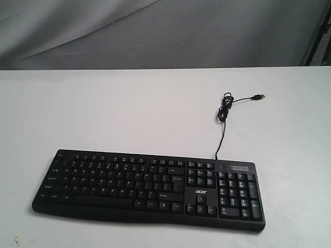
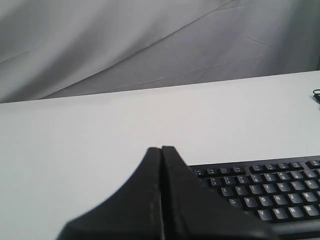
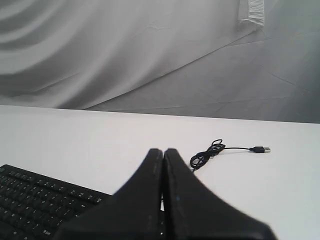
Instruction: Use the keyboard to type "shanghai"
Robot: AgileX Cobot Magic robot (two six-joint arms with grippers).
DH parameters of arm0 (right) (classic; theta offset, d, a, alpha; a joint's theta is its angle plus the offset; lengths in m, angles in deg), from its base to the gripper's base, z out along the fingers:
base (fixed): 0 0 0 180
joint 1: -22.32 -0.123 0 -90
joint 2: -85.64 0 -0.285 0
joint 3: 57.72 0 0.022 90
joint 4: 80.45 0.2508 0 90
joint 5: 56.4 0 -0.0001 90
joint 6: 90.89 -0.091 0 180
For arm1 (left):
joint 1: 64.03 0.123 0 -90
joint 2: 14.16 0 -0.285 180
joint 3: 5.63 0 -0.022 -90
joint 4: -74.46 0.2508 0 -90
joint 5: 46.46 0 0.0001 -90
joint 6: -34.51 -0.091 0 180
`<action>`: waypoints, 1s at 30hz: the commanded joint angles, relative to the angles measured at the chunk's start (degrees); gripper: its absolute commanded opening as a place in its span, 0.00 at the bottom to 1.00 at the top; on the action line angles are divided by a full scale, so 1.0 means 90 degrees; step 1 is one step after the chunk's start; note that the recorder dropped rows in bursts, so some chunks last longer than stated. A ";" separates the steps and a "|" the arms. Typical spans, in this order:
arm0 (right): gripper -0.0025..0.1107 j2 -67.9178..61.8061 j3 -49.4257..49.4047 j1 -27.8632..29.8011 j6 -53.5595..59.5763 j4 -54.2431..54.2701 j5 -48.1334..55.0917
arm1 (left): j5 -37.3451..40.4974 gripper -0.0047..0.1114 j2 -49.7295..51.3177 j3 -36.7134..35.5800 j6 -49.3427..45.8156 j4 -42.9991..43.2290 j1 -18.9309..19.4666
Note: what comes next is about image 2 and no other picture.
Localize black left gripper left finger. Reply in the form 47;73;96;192
57;147;163;240

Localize black acer keyboard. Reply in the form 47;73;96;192
190;155;320;240

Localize grey backdrop cloth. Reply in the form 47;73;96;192
0;0;320;103

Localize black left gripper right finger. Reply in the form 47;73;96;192
161;146;278;240

